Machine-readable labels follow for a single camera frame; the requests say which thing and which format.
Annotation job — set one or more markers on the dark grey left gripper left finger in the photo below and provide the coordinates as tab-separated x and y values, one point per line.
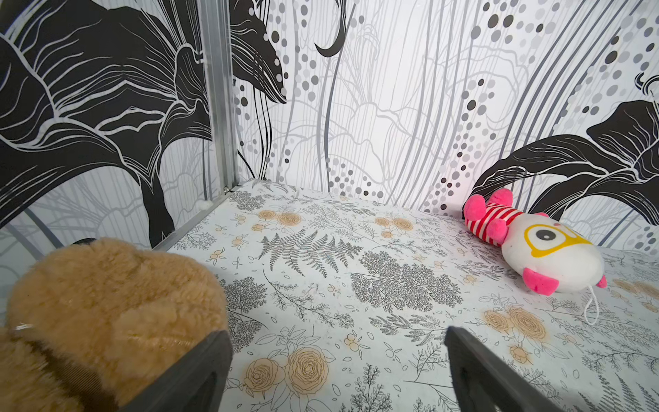
195	383

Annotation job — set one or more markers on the white pink owl plush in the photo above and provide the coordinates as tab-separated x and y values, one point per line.
549	256

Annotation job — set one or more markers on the tan teddy bear plush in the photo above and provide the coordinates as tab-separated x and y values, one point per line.
90	326

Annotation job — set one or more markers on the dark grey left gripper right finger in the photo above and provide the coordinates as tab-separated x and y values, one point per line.
483	382

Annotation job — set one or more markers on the aluminium corner frame post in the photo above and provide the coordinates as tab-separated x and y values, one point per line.
215	29

